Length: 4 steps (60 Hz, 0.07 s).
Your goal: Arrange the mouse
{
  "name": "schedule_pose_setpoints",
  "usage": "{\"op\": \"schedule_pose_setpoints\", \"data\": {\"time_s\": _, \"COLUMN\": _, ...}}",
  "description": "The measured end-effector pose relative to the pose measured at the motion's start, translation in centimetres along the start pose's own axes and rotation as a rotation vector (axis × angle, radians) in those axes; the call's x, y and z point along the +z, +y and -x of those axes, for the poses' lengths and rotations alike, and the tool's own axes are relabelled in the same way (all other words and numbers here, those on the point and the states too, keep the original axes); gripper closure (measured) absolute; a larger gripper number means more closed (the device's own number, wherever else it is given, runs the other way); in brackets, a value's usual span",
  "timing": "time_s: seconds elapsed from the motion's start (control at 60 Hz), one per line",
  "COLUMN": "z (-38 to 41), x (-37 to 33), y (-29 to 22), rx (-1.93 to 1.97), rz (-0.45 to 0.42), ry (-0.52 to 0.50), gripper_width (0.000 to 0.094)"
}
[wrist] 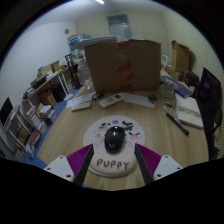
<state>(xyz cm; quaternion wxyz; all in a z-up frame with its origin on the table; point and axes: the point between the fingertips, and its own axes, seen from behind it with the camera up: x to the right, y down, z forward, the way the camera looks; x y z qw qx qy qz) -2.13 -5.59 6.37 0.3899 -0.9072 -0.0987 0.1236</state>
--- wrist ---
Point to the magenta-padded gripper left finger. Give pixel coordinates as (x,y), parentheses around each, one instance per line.
(58,166)

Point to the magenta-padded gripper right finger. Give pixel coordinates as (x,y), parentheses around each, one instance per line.
(168,166)

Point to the black computer mouse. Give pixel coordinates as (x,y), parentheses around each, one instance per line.
(115,138)

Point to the white cartoon-print mouse pad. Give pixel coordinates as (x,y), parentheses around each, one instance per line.
(133,130)

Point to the black marker pen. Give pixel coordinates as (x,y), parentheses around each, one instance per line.
(177,124)

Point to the white book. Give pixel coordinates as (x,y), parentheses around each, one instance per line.
(189,111)

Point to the cluttered shelf unit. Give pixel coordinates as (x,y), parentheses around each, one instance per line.
(36,110)

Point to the small flat white device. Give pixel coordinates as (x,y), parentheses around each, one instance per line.
(80,106)

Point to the white paper sheet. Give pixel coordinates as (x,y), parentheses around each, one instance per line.
(138,99)
(80,98)

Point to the clear round container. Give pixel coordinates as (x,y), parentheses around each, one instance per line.
(166,90)

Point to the black office chair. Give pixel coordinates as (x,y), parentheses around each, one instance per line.
(210,100)

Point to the blue book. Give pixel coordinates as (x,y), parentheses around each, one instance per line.
(178,87)

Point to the dark brown chair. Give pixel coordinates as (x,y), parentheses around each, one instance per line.
(189,79)

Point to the large brown cardboard box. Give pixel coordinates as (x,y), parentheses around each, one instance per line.
(123,65)

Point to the door with glass panel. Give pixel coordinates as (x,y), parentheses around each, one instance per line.
(119,27)

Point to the ceiling tube light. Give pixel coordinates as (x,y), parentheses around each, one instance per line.
(99,1)

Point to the round wall clock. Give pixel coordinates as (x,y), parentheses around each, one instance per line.
(67,31)

